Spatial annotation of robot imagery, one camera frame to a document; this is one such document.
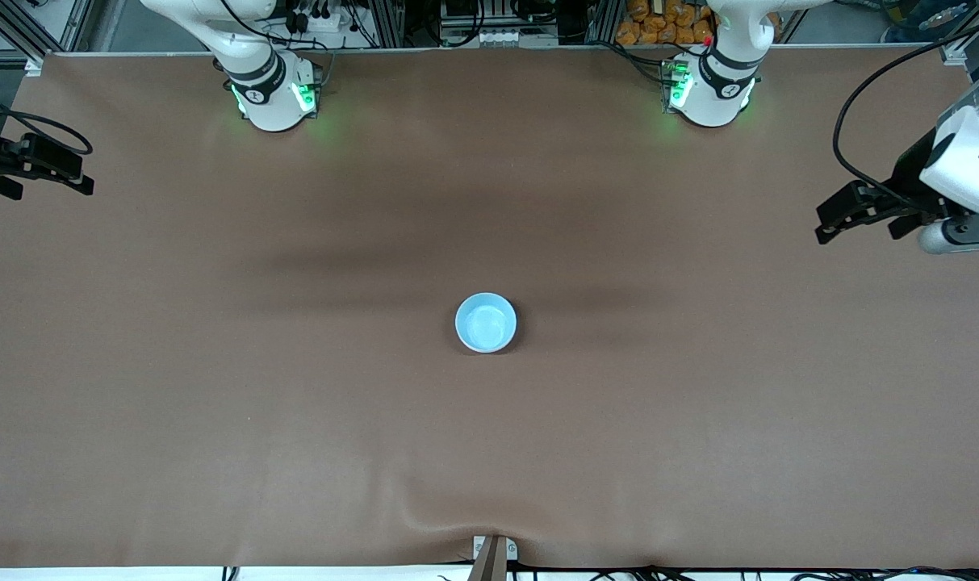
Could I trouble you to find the blue bowl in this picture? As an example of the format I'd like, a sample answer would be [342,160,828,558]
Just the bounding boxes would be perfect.
[454,292,517,354]

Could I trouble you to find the bag of orange items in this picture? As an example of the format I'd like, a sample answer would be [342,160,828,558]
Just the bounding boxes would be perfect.
[616,0,714,47]

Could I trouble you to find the white power strip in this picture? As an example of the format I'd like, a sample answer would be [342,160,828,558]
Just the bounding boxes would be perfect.
[283,0,354,35]

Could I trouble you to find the grey control box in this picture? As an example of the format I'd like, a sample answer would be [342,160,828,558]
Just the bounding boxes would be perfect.
[439,0,560,48]

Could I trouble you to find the brown table cover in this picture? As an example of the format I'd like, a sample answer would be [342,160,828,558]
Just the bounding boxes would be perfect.
[0,48,979,571]

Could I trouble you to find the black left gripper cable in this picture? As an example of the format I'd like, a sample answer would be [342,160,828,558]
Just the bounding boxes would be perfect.
[831,23,979,212]

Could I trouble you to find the aluminium frame rail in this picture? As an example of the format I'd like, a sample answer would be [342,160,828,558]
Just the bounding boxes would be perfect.
[0,0,94,69]
[937,0,979,67]

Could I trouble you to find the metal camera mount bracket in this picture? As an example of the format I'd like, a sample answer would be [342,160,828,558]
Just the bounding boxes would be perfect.
[471,534,519,581]

